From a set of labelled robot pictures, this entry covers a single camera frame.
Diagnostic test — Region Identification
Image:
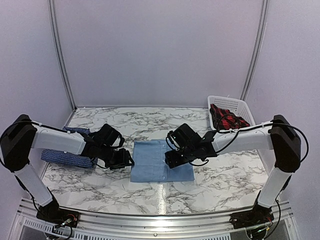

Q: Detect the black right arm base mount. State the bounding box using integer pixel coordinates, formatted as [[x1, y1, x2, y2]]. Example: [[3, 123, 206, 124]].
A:
[[229, 197, 275, 229]]

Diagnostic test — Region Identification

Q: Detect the light blue long sleeve shirt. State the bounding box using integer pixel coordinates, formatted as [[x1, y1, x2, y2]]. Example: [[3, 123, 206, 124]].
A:
[[130, 139, 195, 183]]

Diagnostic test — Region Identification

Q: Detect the white plastic laundry basket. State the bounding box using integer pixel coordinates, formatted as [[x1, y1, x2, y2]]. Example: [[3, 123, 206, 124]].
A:
[[207, 95, 256, 126]]

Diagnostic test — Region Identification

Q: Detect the navy checked shirt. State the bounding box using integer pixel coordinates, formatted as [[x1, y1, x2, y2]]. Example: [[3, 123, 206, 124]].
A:
[[32, 125, 98, 169]]

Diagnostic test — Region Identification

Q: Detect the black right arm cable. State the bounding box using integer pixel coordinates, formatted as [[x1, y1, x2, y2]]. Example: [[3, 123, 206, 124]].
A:
[[189, 113, 310, 226]]

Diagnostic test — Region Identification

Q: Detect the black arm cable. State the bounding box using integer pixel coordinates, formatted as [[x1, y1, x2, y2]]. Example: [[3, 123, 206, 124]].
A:
[[0, 119, 126, 213], [189, 113, 310, 226]]

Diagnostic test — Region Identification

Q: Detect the aluminium corner post right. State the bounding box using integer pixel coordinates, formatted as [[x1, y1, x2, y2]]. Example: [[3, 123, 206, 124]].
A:
[[240, 0, 270, 101]]

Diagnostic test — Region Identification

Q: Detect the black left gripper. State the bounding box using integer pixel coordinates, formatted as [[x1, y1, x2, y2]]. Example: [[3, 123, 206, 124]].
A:
[[98, 144, 135, 170]]

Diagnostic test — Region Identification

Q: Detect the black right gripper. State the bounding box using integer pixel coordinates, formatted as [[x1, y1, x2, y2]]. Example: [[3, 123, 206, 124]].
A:
[[165, 146, 197, 169]]

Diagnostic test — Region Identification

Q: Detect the aluminium front frame rail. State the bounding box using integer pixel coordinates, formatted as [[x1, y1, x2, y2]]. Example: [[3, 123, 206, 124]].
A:
[[8, 198, 301, 240]]

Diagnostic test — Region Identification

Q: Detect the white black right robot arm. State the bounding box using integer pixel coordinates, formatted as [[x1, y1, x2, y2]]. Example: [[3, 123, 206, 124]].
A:
[[165, 114, 303, 224]]

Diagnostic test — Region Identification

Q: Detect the aluminium corner post left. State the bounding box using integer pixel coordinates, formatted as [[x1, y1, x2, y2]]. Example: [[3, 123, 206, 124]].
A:
[[47, 0, 77, 111]]

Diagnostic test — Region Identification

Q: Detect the red black plaid shirt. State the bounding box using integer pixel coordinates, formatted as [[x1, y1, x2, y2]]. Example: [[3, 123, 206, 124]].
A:
[[209, 103, 251, 130]]

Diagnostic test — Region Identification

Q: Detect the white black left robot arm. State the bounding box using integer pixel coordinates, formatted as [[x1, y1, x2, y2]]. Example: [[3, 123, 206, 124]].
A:
[[0, 114, 135, 223]]

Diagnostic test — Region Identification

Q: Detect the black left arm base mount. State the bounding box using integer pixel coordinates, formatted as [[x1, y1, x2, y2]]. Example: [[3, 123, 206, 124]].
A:
[[36, 196, 80, 228]]

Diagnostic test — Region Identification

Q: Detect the aluminium corner post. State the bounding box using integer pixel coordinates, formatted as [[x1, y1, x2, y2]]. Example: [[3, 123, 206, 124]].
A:
[[240, 0, 270, 101], [47, 0, 77, 111]]

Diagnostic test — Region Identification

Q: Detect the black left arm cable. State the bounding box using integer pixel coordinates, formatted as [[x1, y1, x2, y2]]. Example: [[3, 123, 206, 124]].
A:
[[0, 119, 126, 213]]

